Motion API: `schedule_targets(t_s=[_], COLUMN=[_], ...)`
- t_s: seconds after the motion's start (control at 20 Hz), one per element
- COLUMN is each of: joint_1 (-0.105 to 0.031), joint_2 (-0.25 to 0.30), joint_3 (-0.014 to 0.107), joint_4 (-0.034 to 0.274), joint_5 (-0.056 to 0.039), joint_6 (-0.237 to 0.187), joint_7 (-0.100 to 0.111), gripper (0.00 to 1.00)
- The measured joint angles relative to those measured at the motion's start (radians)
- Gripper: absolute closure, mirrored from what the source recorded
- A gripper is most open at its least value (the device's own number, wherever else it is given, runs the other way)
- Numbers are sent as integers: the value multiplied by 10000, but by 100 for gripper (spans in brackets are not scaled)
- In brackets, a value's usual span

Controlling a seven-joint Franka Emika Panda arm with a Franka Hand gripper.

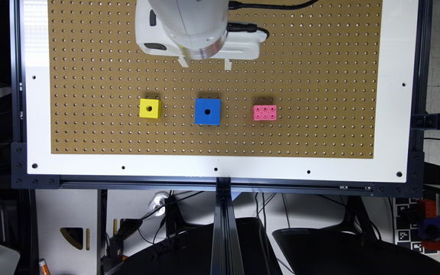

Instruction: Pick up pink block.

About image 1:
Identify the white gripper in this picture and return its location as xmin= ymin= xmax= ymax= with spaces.
xmin=135 ymin=0 xmax=267 ymax=70

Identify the blue block on shelf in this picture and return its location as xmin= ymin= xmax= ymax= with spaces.
xmin=418 ymin=216 xmax=440 ymax=239

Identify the black aluminium table frame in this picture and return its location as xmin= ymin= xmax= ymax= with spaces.
xmin=8 ymin=0 xmax=440 ymax=275

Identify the white cabinet panel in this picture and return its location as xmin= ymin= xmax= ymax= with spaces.
xmin=35 ymin=189 xmax=101 ymax=275

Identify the yellow cube with hole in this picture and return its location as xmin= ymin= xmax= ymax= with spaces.
xmin=139 ymin=99 xmax=161 ymax=119

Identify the blue cube with hole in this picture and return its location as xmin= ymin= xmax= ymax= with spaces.
xmin=194 ymin=99 xmax=221 ymax=125

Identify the brown perforated pegboard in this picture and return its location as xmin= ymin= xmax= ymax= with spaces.
xmin=48 ymin=0 xmax=383 ymax=159

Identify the pink studded block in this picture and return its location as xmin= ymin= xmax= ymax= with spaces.
xmin=252 ymin=105 xmax=277 ymax=121

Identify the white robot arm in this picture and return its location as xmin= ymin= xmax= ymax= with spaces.
xmin=135 ymin=0 xmax=269 ymax=70

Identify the black office chair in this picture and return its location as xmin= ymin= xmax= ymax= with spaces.
xmin=273 ymin=228 xmax=440 ymax=275

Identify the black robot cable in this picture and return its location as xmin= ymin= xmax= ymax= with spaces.
xmin=227 ymin=0 xmax=320 ymax=40

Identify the red block on shelf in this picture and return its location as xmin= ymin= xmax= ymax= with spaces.
xmin=417 ymin=199 xmax=437 ymax=219

